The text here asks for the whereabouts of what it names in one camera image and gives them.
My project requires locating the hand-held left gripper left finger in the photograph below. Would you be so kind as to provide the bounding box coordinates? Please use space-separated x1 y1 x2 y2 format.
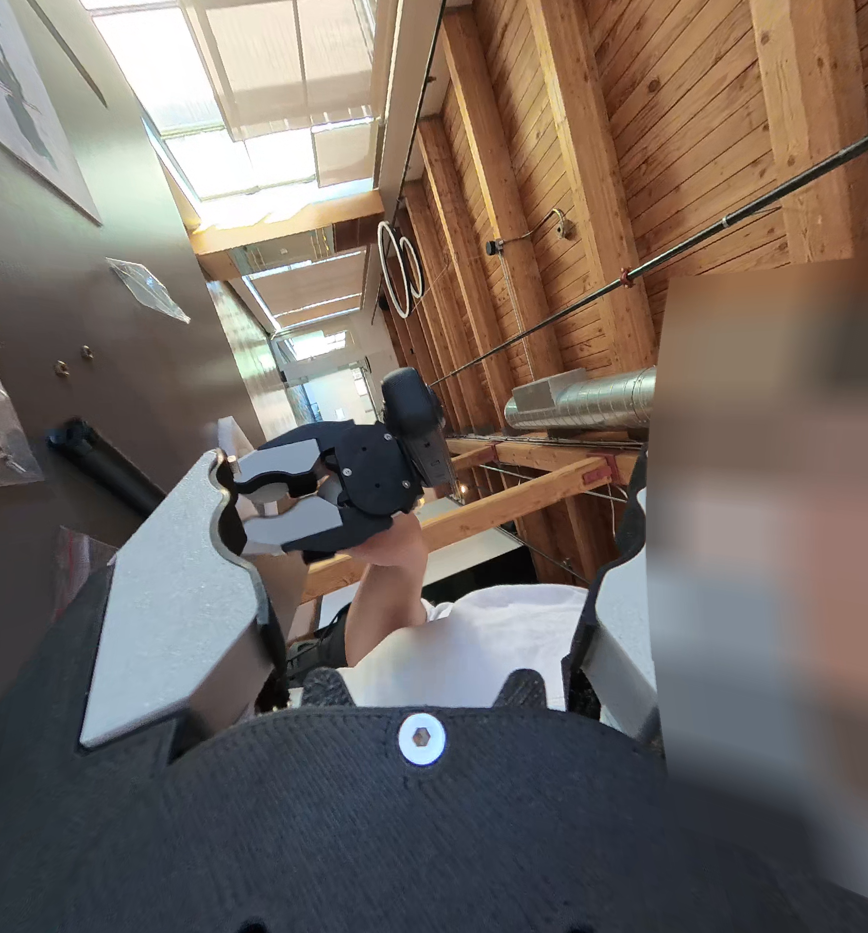
78 448 278 752

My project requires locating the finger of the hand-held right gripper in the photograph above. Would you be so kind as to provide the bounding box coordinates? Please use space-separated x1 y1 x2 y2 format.
230 439 327 500
238 490 349 558

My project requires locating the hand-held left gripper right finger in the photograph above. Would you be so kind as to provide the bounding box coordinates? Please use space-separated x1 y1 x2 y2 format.
561 445 661 737

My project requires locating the person's right forearm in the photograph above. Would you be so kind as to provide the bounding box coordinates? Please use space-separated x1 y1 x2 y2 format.
342 514 432 666

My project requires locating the dark grey desk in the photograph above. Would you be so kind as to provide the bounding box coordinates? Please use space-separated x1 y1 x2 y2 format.
0 0 292 737

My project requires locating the person's white shirt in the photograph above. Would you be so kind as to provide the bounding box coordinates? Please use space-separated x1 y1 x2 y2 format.
334 583 596 713

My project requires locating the large side window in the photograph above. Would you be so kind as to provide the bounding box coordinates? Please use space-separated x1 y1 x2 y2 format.
87 0 376 220

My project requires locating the beige roller blind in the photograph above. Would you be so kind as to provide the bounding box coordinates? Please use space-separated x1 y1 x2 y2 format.
186 0 376 143

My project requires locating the black ceiling rod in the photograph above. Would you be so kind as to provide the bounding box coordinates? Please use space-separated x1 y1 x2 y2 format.
430 119 868 389

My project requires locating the printed instruction booklet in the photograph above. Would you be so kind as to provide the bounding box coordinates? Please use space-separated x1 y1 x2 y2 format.
0 0 104 225

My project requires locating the ring ceiling lamp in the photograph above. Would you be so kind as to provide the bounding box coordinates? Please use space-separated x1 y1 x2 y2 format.
376 220 414 319
397 235 426 300

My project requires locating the silver ventilation duct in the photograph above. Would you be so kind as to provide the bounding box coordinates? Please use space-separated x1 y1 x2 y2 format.
504 366 658 433

